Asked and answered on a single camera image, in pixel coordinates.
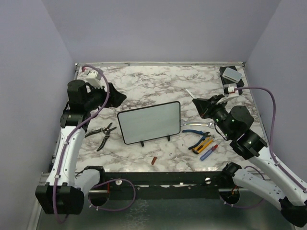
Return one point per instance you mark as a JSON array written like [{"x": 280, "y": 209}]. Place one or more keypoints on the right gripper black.
[{"x": 203, "y": 106}]

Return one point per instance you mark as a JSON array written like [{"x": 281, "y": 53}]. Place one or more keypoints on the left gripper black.
[{"x": 115, "y": 97}]

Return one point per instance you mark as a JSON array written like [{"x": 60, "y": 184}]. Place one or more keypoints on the white whiteboard marker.
[{"x": 192, "y": 96}]

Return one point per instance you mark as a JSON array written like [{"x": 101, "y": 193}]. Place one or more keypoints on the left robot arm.
[{"x": 74, "y": 123}]

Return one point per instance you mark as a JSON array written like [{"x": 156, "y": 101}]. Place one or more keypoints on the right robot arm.
[{"x": 286, "y": 191}]

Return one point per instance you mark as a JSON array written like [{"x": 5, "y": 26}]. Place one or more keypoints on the small black-framed whiteboard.
[{"x": 148, "y": 123}]

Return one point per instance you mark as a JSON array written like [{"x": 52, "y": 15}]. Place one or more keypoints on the silver combination wrench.
[{"x": 202, "y": 124}]

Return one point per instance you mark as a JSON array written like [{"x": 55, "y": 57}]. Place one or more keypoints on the black flat box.
[{"x": 226, "y": 81}]

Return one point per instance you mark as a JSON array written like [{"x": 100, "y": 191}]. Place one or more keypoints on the yellow utility knife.
[{"x": 204, "y": 144}]

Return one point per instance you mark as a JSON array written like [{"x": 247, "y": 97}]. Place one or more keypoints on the white small box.
[{"x": 232, "y": 75}]

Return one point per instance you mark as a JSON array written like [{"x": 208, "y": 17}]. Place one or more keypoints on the blue red screwdriver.
[{"x": 208, "y": 153}]

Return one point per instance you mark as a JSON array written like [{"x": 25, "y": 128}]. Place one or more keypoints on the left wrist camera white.
[{"x": 94, "y": 79}]

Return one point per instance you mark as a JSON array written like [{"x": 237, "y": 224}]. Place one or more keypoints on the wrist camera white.
[
  {"x": 94, "y": 79},
  {"x": 231, "y": 93}
]

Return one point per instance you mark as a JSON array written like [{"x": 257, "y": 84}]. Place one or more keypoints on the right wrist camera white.
[{"x": 231, "y": 93}]

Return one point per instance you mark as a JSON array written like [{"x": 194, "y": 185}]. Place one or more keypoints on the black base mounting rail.
[{"x": 147, "y": 185}]

